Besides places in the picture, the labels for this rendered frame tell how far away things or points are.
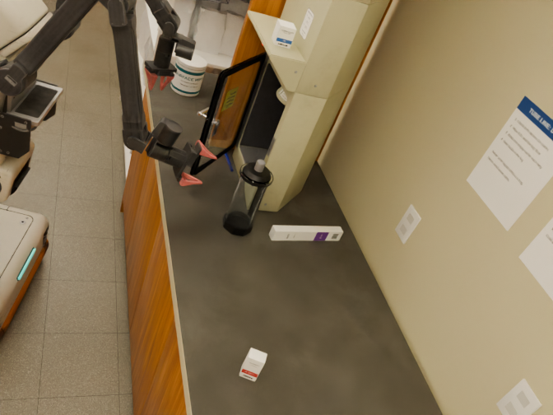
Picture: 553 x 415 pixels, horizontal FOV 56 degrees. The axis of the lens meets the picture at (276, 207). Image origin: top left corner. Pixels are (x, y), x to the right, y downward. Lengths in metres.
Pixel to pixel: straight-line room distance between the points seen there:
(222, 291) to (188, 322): 0.16
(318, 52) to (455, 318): 0.85
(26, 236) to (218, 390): 1.41
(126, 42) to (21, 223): 1.29
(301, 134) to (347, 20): 0.38
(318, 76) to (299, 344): 0.78
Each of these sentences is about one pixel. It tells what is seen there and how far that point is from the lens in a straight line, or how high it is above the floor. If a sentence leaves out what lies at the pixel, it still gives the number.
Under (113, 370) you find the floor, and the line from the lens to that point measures 2.45.
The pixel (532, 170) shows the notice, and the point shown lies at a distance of 1.43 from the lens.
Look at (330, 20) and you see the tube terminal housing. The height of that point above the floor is 1.64.
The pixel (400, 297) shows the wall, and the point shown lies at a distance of 1.77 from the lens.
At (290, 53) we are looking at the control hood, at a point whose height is 1.51.
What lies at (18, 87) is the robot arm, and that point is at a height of 1.23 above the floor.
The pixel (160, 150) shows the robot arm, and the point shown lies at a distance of 1.59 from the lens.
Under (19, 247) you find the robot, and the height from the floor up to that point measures 0.28.
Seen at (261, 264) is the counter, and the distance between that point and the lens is 1.66.
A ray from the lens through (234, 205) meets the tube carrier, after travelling 1.66.
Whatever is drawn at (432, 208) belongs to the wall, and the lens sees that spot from 1.67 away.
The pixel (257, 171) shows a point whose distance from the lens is 1.60.
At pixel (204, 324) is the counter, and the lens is 1.45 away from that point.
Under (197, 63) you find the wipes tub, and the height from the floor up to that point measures 1.09.
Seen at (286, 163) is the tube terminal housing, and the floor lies 1.15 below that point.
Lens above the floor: 2.05
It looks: 36 degrees down
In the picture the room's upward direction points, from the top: 24 degrees clockwise
